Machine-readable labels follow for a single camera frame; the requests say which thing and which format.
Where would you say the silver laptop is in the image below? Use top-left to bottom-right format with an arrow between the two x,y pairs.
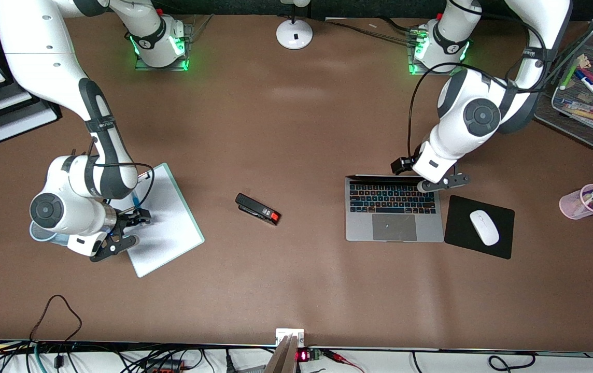
345,175 -> 445,243

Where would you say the white marker with blue print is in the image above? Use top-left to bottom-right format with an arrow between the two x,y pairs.
557,97 -> 593,112

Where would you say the mint clipboard with white paper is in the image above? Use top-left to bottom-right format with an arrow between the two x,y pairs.
119,162 -> 205,279

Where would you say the blue mesh pen cup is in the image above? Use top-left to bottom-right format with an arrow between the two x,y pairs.
29,222 -> 72,247

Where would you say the black mouse pad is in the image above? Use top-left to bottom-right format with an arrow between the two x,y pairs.
444,195 -> 515,260

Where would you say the white computer mouse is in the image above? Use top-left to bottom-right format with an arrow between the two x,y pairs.
470,210 -> 500,247

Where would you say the black stapler with red tip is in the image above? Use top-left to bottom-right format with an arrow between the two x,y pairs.
235,193 -> 281,226

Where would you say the black stacked paper tray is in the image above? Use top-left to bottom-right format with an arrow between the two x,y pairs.
0,8 -> 63,145

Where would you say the orange black connector block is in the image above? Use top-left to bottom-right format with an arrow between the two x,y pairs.
144,360 -> 194,373

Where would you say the white lamp base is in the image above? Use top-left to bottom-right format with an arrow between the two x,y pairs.
276,0 -> 314,50

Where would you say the pink mesh pen cup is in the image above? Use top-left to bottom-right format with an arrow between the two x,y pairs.
559,184 -> 593,220

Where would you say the grey mesh desk tray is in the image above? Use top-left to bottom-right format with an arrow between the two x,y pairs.
533,20 -> 593,151

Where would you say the red probe lead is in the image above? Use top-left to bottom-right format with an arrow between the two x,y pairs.
321,349 -> 365,373

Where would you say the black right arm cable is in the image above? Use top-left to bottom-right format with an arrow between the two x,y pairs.
89,137 -> 156,204

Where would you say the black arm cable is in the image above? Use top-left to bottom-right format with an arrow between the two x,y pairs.
89,137 -> 156,204
407,0 -> 548,159

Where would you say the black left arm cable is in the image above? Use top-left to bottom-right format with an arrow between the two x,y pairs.
407,0 -> 548,159

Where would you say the brown looped cable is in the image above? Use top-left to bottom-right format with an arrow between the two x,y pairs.
30,294 -> 82,366

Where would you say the black base cable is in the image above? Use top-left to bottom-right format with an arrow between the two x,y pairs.
327,17 -> 425,46

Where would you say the white mount block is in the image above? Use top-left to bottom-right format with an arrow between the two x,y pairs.
275,328 -> 305,347

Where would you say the grey camera mount beam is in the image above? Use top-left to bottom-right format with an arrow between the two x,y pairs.
264,334 -> 300,373

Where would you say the black looped cable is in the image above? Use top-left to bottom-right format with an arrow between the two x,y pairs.
411,351 -> 537,373

